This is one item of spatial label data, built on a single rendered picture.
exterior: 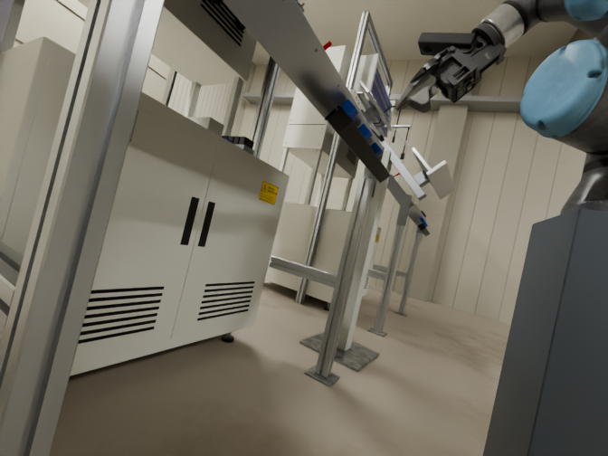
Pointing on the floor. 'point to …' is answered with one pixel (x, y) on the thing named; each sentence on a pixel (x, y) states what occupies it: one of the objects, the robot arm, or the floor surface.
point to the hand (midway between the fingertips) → (399, 103)
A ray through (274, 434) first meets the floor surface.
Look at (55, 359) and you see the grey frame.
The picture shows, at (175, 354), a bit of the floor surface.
